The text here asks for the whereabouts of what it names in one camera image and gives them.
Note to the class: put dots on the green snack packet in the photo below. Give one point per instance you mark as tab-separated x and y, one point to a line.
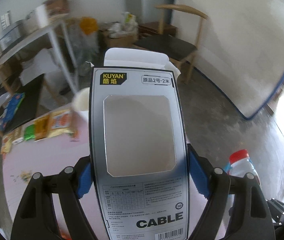
29	132

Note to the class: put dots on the wooden chair with dark seat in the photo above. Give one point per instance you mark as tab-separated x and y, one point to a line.
176	42

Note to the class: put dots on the pink printed tablecloth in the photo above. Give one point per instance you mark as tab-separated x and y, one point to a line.
57	155

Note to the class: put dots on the gold cardboard box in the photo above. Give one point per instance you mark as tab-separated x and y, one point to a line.
17	136

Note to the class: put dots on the white mattress with blue edge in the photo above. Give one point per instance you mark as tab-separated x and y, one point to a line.
244	55

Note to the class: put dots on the white paper cup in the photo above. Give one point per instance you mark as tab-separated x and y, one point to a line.
80	102

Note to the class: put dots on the white bottle with red cap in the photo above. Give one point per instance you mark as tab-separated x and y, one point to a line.
241	163

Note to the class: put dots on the yellow orange snack packet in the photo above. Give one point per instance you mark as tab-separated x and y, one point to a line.
60	122

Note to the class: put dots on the yellow plastic bag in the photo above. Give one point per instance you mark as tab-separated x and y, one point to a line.
88	25

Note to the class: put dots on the white metal-legged table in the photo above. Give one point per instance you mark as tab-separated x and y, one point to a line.
32	45

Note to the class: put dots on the orange yellow snack bag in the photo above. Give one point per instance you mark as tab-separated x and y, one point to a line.
7	145

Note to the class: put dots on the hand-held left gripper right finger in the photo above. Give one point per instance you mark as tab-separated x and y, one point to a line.
198	177

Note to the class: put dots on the brown cardboard box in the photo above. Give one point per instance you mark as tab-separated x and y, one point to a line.
119	40

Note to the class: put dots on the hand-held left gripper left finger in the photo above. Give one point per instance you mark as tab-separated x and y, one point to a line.
84	182

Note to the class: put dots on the brown yellow snack packet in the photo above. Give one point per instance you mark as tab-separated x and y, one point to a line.
41	127

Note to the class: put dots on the cardboard box on table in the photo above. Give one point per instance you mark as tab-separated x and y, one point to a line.
57	3

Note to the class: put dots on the grey plastic storage bin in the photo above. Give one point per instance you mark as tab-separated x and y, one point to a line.
9	36

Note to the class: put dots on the blue plastic bag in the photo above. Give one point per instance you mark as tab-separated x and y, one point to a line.
12	107

